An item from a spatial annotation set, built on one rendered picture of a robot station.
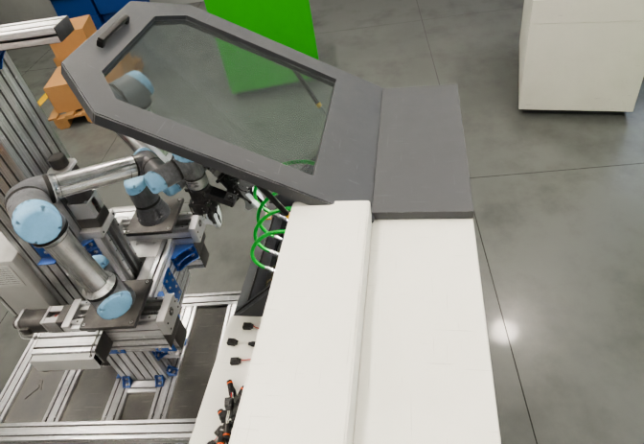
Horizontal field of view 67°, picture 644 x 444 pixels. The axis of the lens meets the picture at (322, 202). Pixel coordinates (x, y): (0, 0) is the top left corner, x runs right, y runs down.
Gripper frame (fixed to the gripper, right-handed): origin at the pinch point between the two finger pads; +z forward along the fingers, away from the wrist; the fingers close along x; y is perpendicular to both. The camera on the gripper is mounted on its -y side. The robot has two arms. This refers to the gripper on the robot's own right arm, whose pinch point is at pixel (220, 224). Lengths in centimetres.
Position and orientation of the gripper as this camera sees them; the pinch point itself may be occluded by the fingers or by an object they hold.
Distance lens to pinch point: 190.1
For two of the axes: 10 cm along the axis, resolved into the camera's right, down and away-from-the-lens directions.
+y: -9.8, 0.2, 2.0
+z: 1.5, 7.4, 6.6
